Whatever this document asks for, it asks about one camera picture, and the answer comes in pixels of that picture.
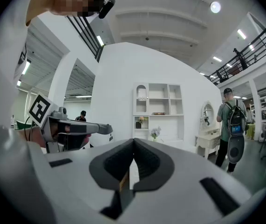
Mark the person's head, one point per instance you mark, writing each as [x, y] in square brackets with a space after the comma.
[60, 1]

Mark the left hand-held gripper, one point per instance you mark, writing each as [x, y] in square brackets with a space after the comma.
[39, 108]

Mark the person's left forearm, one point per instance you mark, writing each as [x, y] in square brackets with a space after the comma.
[37, 137]

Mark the rectangular ceiling light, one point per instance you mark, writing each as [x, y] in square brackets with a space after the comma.
[100, 40]
[241, 34]
[217, 59]
[26, 67]

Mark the round white mirror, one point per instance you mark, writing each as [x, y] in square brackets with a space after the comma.
[207, 112]

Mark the round ceiling light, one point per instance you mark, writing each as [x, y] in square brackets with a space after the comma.
[215, 7]

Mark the white dressing table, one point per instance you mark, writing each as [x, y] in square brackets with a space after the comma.
[207, 140]

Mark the dark books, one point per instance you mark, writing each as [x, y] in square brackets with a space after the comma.
[158, 113]

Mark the person's left hand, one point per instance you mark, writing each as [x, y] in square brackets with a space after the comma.
[87, 140]

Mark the black tripod device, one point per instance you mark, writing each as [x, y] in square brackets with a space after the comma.
[241, 59]

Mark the person's white t-shirt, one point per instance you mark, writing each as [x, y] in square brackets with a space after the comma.
[4, 55]

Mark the green chair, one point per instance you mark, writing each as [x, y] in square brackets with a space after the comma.
[23, 125]

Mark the purple flowers in vase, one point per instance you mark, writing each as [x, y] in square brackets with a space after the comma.
[155, 132]

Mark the orange flowers in black pot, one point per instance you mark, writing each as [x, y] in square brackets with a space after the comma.
[141, 121]

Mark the black metal railing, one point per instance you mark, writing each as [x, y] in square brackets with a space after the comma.
[88, 36]
[251, 55]

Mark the yellow green covered table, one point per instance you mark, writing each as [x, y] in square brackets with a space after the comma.
[250, 130]

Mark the white shelf unit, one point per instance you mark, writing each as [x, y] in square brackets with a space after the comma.
[160, 125]

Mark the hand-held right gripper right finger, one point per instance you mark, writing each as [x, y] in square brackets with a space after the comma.
[184, 183]

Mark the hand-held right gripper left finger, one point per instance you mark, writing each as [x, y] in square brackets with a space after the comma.
[77, 183]

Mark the black head camera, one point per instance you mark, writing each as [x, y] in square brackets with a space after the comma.
[106, 8]

